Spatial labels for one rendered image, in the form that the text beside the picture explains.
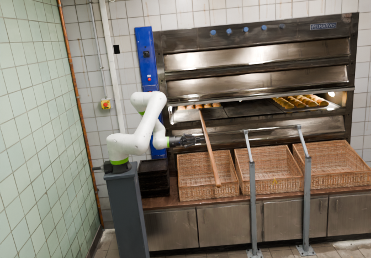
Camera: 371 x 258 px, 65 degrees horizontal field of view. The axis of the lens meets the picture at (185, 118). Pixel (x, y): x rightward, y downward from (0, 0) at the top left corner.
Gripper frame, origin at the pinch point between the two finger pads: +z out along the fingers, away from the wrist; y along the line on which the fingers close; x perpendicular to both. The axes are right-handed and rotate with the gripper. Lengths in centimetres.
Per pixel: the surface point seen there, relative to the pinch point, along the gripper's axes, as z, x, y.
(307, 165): 89, 4, 30
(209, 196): 5, -9, 60
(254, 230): 42, 4, 90
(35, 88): -118, 17, -57
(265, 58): 71, -54, -56
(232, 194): 25, -7, 58
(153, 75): -39, -53, -50
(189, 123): -8, -56, 2
